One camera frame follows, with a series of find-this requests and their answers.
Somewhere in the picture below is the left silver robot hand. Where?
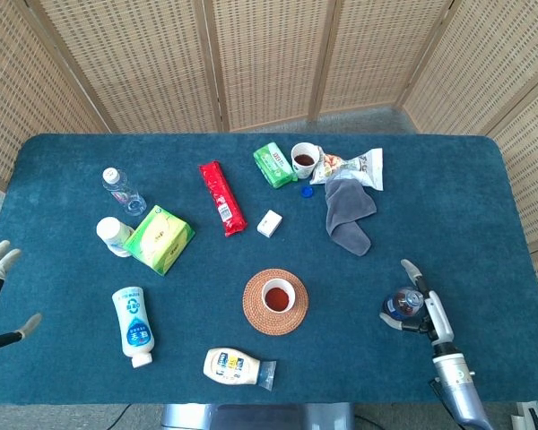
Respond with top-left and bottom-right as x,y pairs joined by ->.
0,239 -> 43,359

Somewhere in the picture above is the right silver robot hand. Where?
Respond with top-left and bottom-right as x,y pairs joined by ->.
379,258 -> 456,348

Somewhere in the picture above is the small bottle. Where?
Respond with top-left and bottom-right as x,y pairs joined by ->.
382,286 -> 425,322

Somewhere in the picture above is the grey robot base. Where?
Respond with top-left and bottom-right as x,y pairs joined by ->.
160,402 -> 355,430

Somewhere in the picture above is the clear plastic water bottle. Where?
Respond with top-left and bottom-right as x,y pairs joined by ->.
101,167 -> 148,218

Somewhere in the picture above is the white blue squeeze bottle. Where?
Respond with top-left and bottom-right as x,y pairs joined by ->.
111,286 -> 156,369

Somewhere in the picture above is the white cup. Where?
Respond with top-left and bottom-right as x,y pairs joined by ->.
261,277 -> 296,314

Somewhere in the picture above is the small white cardboard box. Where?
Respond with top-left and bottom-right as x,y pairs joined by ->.
256,209 -> 284,238

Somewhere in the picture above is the leaf print paper cup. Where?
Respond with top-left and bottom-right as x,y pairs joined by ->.
291,142 -> 321,180

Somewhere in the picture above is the Hellmann's mayonnaise squeeze bottle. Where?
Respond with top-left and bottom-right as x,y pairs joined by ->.
203,348 -> 278,392

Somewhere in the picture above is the blue carpet table cover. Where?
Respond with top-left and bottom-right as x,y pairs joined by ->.
0,133 -> 538,407

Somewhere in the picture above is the white object on floor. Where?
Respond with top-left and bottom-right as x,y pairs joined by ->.
510,400 -> 538,430

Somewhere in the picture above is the grey microfibre cloth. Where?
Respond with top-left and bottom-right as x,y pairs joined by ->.
325,177 -> 378,257

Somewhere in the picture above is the green yellow tissue pack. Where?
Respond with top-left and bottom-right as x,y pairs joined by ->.
123,204 -> 195,277

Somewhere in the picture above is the white peanut snack bag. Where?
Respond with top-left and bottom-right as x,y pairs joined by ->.
308,145 -> 385,193

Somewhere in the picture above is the round woven rattan coaster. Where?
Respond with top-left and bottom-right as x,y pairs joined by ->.
242,268 -> 309,336

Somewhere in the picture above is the green wet wipes pack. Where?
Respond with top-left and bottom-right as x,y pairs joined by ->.
252,142 -> 299,190

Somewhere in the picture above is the red snack package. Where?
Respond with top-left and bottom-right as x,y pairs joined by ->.
198,160 -> 248,238

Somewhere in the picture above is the woven rattan folding screen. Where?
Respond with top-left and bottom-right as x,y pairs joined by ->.
0,0 -> 538,341

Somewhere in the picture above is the black floor cable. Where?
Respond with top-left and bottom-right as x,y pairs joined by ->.
102,402 -> 134,430

